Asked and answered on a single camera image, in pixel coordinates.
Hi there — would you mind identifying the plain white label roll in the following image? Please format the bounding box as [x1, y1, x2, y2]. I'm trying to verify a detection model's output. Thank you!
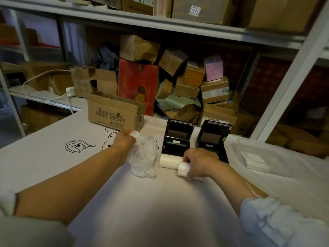
[159, 153, 182, 169]

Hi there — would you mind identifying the white label roll red mark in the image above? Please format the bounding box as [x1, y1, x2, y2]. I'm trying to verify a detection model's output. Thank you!
[176, 162, 192, 180]

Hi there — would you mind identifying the pile of brown cardboard boxes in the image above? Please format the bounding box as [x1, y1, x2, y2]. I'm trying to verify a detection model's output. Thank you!
[119, 34, 255, 138]

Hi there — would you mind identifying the white metal shelving rack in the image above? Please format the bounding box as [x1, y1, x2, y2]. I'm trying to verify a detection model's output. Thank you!
[0, 0, 329, 152]

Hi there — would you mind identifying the clear plastic bag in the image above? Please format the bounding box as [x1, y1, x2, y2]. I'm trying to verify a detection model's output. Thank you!
[127, 134, 158, 178]

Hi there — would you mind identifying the grey left sleeve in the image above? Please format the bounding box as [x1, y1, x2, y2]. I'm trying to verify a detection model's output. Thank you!
[0, 190, 75, 247]

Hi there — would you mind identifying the open printed cardboard box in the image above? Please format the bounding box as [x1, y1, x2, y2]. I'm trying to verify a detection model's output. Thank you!
[87, 91, 148, 132]

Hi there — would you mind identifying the torn open brown carton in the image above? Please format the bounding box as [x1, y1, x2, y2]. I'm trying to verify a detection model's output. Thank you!
[70, 65, 119, 98]

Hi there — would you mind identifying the clear plastic storage container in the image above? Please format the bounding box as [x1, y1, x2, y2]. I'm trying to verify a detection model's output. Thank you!
[231, 137, 329, 219]

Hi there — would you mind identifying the small pink box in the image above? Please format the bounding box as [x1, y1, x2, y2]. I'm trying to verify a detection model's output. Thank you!
[203, 55, 224, 82]

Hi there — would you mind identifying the large carton with white sticker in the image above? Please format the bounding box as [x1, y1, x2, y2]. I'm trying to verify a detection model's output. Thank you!
[172, 0, 234, 26]

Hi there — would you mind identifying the red fruit-print carton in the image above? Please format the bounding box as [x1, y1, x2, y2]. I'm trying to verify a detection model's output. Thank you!
[118, 58, 159, 117]

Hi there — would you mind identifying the person's left hand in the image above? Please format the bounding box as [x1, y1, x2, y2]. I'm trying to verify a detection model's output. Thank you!
[113, 130, 141, 159]

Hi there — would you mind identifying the dark crumpled plastic bag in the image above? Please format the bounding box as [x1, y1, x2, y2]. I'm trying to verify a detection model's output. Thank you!
[91, 45, 120, 72]

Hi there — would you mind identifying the person's left forearm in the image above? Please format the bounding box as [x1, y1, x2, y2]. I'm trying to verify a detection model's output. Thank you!
[14, 141, 129, 227]

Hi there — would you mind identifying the light blue right sleeve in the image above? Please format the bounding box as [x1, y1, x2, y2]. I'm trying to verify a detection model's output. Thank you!
[239, 195, 329, 247]

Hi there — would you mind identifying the black label printer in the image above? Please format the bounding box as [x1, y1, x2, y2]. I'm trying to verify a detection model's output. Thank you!
[196, 119, 233, 164]
[161, 118, 195, 156]

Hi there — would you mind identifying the white power cable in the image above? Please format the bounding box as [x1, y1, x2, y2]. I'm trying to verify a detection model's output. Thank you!
[22, 69, 75, 114]

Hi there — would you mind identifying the person's right forearm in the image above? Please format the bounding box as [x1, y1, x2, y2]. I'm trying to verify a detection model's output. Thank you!
[206, 160, 269, 212]

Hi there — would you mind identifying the stack of white label sheets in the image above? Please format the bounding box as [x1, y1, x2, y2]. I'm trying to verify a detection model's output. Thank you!
[243, 151, 272, 173]

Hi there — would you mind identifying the person's right hand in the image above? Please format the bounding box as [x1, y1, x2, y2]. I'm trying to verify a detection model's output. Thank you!
[183, 148, 223, 181]

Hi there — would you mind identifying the pale green paper envelope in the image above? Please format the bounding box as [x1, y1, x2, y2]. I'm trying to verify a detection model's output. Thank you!
[155, 95, 202, 113]

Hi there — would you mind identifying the large plain brown carton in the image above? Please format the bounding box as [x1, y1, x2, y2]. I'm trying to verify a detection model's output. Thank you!
[246, 0, 320, 34]

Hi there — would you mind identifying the white cartoon-print table cover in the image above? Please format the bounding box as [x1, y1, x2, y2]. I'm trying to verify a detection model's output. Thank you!
[0, 108, 329, 247]

